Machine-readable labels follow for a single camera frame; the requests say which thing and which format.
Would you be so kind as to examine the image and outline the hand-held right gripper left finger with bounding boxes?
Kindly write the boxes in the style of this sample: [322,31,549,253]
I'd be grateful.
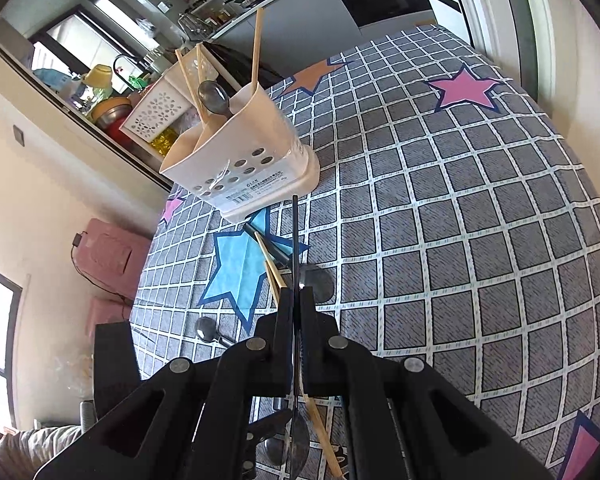
[35,290,297,480]

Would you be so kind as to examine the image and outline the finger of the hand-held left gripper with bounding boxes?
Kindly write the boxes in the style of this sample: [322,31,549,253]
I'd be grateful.
[94,322,142,412]

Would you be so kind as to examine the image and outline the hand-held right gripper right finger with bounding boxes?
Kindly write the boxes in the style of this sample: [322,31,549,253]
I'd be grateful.
[300,288,554,480]

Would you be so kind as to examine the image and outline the black-handled metal spoon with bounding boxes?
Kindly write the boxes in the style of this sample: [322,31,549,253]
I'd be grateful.
[195,317,237,350]
[242,224,334,303]
[279,195,312,480]
[198,80,231,123]

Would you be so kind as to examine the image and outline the cream plastic utensil holder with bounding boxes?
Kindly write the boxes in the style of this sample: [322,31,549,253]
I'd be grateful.
[159,82,321,221]

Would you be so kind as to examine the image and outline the tall pink plastic stool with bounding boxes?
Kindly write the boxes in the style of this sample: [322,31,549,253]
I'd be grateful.
[75,217,152,301]

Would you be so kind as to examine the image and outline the person's grey trouser leg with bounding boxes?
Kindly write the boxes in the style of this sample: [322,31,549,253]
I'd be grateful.
[0,424,87,480]

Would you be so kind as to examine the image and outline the gold tinsel bundle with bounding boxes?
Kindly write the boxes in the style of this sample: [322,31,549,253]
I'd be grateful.
[149,129,174,157]

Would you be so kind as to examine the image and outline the red cylinder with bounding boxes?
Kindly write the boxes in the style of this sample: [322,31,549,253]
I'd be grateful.
[105,120,132,144]

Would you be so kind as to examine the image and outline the metal bowl in orange basin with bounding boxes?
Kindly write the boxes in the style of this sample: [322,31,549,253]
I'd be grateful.
[90,97,132,124]

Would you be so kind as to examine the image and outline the white perforated storage cart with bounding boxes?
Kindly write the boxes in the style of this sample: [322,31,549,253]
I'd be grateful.
[120,57,216,156]

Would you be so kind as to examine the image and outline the yellow plastic container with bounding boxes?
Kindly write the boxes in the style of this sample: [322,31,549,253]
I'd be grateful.
[82,64,113,89]

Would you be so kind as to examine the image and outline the blue hanging bag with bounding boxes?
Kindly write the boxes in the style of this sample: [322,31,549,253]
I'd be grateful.
[32,67,72,87]

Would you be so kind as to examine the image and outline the kitchen faucet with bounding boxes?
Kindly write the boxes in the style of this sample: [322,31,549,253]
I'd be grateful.
[112,55,142,87]

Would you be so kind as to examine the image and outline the white spice rack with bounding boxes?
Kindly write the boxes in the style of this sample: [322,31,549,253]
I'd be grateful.
[180,0,232,27]

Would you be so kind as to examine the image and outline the black cable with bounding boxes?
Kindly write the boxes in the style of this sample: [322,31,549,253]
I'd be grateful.
[70,231,133,306]

